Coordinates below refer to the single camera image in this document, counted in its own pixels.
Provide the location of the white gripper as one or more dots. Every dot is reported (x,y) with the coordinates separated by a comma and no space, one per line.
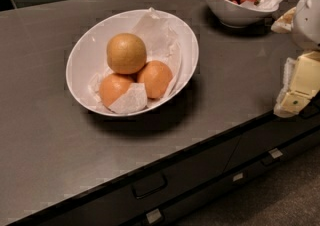
(308,20)

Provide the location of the white paper in oval bowl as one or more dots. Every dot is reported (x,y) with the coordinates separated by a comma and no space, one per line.
(162,44)

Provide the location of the right orange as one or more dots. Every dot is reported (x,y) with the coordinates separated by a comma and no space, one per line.
(156,77)

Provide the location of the orange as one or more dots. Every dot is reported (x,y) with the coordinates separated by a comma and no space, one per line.
(126,53)
(156,77)
(113,87)

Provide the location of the top orange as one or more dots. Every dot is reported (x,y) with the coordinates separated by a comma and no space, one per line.
(126,53)

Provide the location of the left front orange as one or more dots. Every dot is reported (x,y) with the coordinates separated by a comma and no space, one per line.
(113,87)

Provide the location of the white oval bowl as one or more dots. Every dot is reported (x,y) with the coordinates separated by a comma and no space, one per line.
(88,56)

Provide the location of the right black drawer front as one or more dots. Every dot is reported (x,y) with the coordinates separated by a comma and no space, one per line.
(278,139)

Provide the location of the black drawer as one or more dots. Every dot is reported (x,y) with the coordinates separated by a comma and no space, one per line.
(278,139)
(172,210)
(119,201)

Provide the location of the lower black drawer front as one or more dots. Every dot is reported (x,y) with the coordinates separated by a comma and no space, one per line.
(172,210)

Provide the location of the left black drawer front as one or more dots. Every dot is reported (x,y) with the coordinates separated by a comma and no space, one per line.
(119,201)

